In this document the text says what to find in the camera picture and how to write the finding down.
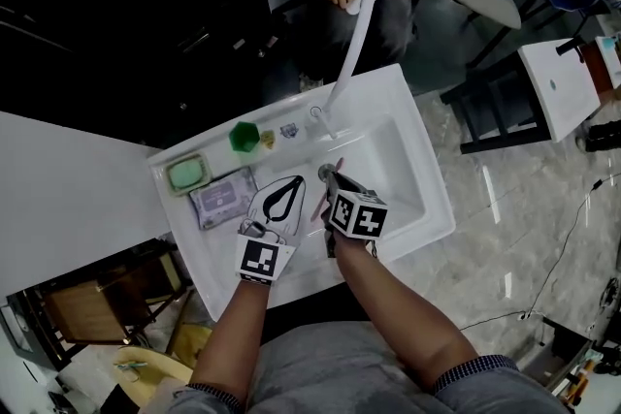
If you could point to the round wooden table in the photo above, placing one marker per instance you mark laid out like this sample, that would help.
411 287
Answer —
160 361

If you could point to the green soap bar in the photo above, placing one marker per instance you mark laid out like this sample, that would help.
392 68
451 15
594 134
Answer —
186 173

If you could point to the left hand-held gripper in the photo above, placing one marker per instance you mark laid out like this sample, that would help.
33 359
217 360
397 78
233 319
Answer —
259 259

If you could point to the green cup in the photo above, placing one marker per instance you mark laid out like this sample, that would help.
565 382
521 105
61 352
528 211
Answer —
244 136

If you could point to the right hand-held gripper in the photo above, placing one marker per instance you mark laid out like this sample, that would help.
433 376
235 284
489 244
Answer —
359 218

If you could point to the metal sink drain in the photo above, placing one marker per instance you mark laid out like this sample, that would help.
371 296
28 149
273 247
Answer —
321 173

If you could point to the white power strip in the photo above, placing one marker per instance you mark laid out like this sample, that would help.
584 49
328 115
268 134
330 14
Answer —
526 316

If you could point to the black faucet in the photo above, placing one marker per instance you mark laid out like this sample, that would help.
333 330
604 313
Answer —
567 46

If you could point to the small clear packet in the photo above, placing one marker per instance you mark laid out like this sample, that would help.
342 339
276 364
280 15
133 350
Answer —
289 131

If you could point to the brown wooden chair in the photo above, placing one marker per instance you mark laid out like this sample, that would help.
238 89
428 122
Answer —
82 310

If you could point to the small yellow tag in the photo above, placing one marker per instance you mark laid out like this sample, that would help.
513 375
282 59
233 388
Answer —
267 139

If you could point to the black metal sink stand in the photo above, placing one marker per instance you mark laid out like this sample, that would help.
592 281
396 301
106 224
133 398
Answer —
504 138

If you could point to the thin teal stick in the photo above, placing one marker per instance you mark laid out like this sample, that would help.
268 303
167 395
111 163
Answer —
130 364

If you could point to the pink toothbrush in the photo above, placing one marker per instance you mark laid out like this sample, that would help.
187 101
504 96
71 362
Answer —
320 207

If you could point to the person's left forearm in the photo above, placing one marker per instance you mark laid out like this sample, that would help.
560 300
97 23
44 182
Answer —
228 344

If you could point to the pale green soap dish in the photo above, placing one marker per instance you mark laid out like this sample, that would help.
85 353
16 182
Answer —
166 181

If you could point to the white gooseneck faucet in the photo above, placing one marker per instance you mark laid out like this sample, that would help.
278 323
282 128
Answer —
356 39

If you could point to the round wooden stool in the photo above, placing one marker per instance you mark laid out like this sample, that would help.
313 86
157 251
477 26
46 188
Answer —
189 344

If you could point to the small white sink basin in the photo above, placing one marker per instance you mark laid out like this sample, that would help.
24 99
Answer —
558 111

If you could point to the white sink with drainboard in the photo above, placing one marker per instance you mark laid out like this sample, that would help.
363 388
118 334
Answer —
218 266

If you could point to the person's right forearm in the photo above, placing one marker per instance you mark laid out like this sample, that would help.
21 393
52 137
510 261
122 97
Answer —
388 305

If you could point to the purple wet wipes pack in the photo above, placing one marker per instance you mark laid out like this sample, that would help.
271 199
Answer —
218 199

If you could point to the brown wooden cabinet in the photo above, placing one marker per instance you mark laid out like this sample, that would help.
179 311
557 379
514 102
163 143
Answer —
599 68

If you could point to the black plastic drawer cabinet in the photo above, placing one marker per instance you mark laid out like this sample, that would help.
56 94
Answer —
145 14

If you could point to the person's gray shirt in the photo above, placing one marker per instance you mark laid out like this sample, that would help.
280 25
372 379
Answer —
330 368

